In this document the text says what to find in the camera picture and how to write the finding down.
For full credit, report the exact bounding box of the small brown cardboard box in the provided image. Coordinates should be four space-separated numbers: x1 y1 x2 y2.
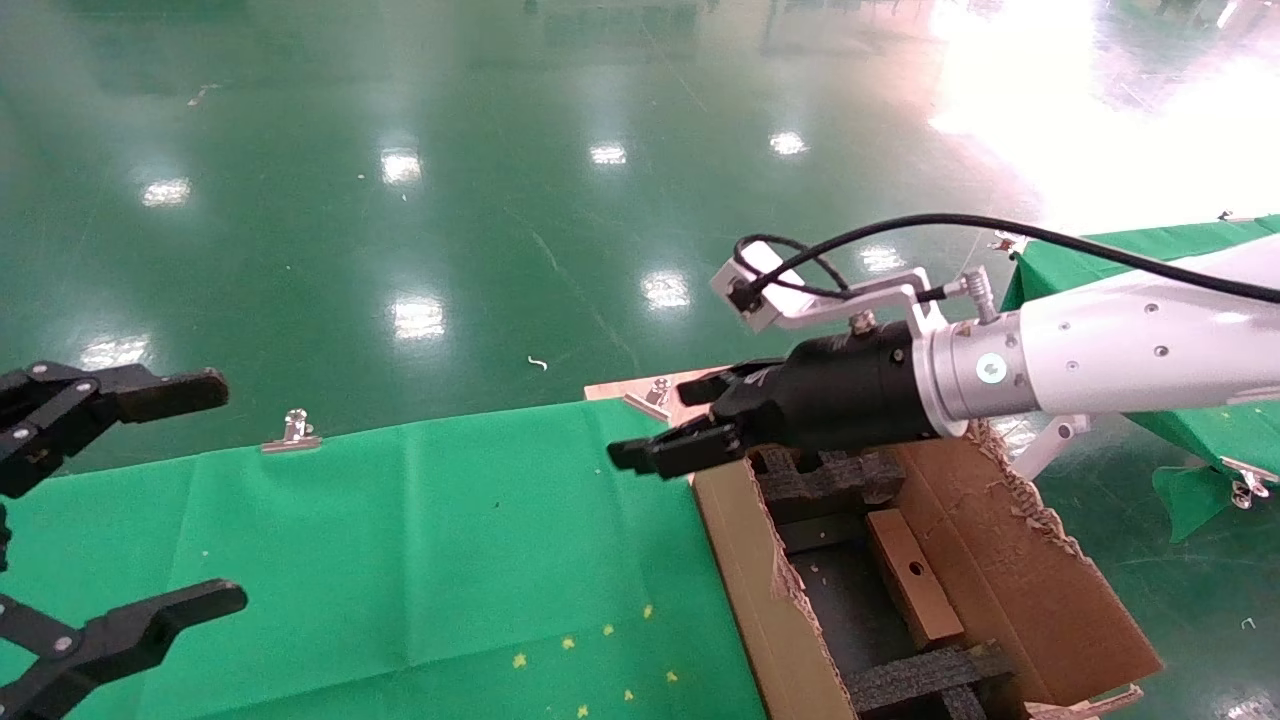
864 507 967 651

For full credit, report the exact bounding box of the black foam insert block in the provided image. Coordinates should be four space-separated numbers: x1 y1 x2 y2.
755 447 907 523

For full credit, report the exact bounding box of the large open cardboard carton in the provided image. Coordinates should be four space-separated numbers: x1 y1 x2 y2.
692 420 1167 720

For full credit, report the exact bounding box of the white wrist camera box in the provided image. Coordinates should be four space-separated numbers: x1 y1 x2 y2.
711 243 813 335

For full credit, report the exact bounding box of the black foam insert bar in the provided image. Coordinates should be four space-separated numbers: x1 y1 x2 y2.
848 645 1016 720

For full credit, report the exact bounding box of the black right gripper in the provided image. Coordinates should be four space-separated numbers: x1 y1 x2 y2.
608 320 943 480

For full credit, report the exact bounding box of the large green tablecloth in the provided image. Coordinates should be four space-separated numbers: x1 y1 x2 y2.
0 398 767 720

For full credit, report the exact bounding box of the white side table leg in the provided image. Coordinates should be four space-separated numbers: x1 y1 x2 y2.
1010 414 1093 484

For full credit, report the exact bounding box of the silver camera mounting bracket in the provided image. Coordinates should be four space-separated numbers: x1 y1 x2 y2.
775 266 1003 333

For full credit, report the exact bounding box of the green cloth on side table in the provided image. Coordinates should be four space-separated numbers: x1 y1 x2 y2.
1000 215 1280 543

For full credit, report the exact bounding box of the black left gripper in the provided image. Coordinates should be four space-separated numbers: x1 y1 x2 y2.
0 362 249 720

